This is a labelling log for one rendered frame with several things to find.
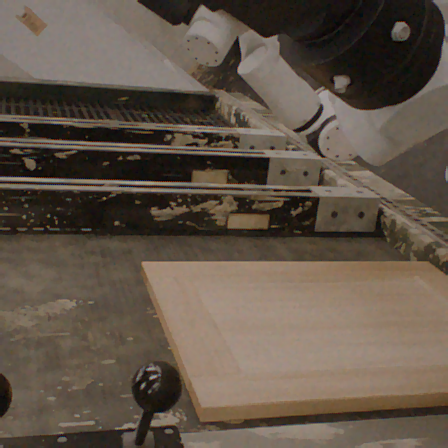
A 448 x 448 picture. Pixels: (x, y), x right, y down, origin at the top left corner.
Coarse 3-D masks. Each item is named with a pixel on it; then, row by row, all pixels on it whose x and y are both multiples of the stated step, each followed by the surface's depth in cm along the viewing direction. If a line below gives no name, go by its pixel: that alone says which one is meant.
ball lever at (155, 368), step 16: (144, 368) 51; (160, 368) 50; (144, 384) 50; (160, 384) 50; (176, 384) 50; (144, 400) 50; (160, 400) 50; (176, 400) 51; (144, 416) 54; (128, 432) 59; (144, 432) 56
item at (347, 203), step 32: (0, 192) 113; (32, 192) 115; (64, 192) 116; (96, 192) 117; (128, 192) 119; (160, 192) 121; (192, 192) 122; (224, 192) 124; (256, 192) 127; (288, 192) 129; (320, 192) 131; (352, 192) 134; (0, 224) 115; (32, 224) 116; (64, 224) 118; (96, 224) 119; (128, 224) 121; (160, 224) 123; (192, 224) 124; (224, 224) 126; (288, 224) 129; (320, 224) 131; (352, 224) 133
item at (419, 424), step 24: (216, 432) 64; (240, 432) 64; (264, 432) 65; (288, 432) 65; (312, 432) 65; (336, 432) 66; (360, 432) 66; (384, 432) 67; (408, 432) 67; (432, 432) 68
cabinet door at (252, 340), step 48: (192, 288) 97; (240, 288) 100; (288, 288) 102; (336, 288) 104; (384, 288) 106; (432, 288) 107; (192, 336) 84; (240, 336) 86; (288, 336) 88; (336, 336) 89; (384, 336) 91; (432, 336) 92; (192, 384) 75; (240, 384) 76; (288, 384) 77; (336, 384) 78; (384, 384) 79; (432, 384) 80
